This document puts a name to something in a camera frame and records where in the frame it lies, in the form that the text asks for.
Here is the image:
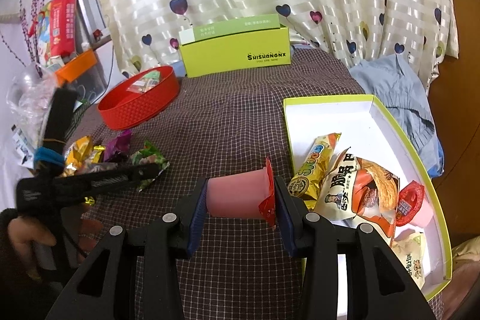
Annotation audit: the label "red printed package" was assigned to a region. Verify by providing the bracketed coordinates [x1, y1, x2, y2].
[49, 0, 79, 56]

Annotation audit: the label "pale green snack packet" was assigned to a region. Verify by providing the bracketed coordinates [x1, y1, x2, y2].
[391, 232, 427, 290]

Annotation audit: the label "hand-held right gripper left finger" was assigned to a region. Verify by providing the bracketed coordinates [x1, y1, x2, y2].
[45, 175, 209, 320]

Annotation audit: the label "green white-lined box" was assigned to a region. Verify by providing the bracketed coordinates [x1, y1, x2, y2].
[283, 94, 452, 302]

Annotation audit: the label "wooden wardrobe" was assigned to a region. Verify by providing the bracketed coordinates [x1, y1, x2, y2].
[427, 0, 480, 242]

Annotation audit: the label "green printed cardboard box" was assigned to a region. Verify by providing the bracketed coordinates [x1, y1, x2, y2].
[178, 14, 291, 79]

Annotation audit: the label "light blue garment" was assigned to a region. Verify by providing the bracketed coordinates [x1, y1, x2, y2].
[349, 54, 446, 178]

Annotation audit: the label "colourful printed package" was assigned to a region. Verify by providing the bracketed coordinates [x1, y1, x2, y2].
[35, 1, 57, 62]

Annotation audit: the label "clear biscuit packet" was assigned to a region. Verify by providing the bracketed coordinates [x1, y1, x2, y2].
[125, 70, 162, 94]

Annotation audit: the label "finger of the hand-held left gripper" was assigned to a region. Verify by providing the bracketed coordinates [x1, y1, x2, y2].
[90, 163, 161, 195]

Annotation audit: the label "red round plastic basket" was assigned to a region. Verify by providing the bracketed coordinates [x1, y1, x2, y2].
[97, 66, 180, 130]

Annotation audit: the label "orange plastic container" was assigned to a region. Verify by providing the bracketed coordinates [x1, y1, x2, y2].
[55, 50, 99, 83]

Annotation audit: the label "person's left hand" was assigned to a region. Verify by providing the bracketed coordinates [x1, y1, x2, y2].
[7, 217, 105, 277]

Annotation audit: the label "yellow gold snack packet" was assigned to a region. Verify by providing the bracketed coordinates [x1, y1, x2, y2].
[288, 133, 343, 201]

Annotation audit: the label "orange white snack packet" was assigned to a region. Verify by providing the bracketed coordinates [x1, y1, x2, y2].
[312, 147, 403, 249]

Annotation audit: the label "yellow bread packet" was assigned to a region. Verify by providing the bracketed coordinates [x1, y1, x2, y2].
[63, 136, 94, 176]

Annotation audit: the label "clear plastic bags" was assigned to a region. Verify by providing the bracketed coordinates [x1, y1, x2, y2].
[7, 67, 57, 141]

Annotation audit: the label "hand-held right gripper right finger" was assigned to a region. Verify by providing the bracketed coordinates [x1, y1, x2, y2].
[274, 175, 428, 320]

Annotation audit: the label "small green candy packet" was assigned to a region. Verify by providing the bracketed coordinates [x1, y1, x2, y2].
[129, 140, 170, 192]

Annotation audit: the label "pink jelly cup red lid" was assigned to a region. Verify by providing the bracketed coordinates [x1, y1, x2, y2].
[394, 181, 434, 227]
[207, 156, 281, 229]

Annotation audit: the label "purple snack packet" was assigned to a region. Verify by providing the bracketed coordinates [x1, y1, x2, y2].
[103, 130, 133, 163]

